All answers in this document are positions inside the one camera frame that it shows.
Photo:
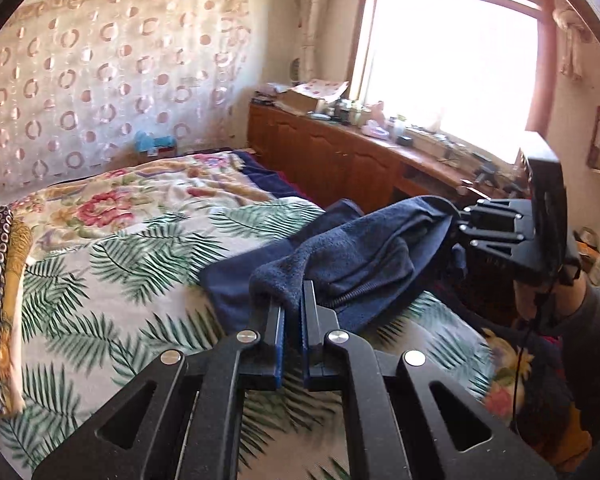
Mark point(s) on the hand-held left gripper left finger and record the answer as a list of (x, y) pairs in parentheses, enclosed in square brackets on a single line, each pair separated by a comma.
[(279, 350)]

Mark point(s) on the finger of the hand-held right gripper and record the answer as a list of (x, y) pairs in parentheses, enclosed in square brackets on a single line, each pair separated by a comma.
[(500, 210), (500, 247)]

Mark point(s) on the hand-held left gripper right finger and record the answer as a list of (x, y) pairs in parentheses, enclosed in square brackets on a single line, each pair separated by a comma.
[(307, 345)]

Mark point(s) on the navy t-shirt with orange print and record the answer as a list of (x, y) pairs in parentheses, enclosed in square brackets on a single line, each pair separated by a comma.
[(350, 255)]

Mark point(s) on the person's right forearm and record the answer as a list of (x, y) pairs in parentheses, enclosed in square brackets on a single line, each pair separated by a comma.
[(587, 305)]

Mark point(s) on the yellow flower print cloth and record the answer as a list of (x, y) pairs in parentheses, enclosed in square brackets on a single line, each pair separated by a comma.
[(505, 380)]

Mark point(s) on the person's dark clothing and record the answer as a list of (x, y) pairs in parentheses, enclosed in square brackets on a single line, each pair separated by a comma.
[(555, 385)]

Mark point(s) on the clutter of small bottles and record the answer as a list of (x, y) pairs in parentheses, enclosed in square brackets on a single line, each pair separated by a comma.
[(380, 122)]

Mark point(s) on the curtain tieback tassel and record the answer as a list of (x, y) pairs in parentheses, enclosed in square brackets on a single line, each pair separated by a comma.
[(570, 45)]

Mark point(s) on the window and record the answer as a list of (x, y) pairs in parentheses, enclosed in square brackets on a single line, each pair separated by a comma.
[(450, 60)]

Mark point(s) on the wooden cabinet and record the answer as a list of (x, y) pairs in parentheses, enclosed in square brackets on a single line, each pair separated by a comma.
[(340, 155)]

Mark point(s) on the navy blanket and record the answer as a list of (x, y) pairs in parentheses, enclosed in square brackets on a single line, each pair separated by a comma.
[(270, 175)]

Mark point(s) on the palm leaf bed sheet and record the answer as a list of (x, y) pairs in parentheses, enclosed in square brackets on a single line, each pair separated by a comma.
[(105, 310)]

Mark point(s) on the floral blanket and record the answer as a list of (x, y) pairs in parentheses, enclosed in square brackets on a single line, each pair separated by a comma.
[(130, 200)]

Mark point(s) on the cardboard box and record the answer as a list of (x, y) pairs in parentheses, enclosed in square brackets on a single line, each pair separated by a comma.
[(310, 94)]

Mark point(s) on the blue plastic object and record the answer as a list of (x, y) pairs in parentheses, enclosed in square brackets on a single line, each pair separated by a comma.
[(152, 144)]

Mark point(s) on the white lace curtain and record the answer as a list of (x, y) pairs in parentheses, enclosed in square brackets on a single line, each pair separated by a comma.
[(315, 20)]

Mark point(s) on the circle-patterned sheer curtain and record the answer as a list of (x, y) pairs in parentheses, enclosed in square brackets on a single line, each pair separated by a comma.
[(105, 85)]

